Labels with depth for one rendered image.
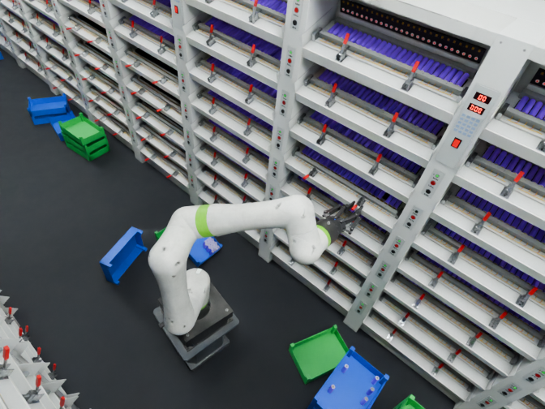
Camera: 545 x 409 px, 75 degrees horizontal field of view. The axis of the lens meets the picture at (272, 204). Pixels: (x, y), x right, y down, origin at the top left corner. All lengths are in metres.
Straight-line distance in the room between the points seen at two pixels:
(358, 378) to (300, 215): 0.98
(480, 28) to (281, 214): 0.75
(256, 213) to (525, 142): 0.82
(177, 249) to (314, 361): 1.22
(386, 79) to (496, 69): 0.34
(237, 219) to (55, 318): 1.50
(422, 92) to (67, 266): 2.21
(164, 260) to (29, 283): 1.52
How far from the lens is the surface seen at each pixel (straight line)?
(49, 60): 4.10
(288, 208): 1.10
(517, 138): 1.28
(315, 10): 1.48
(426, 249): 1.60
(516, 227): 1.53
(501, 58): 1.20
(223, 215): 1.21
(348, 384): 1.83
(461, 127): 1.28
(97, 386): 2.19
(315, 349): 2.20
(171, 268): 1.20
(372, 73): 1.37
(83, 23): 3.12
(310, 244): 1.13
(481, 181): 1.38
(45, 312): 2.47
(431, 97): 1.31
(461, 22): 1.21
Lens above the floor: 2.00
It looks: 46 degrees down
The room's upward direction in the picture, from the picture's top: 8 degrees clockwise
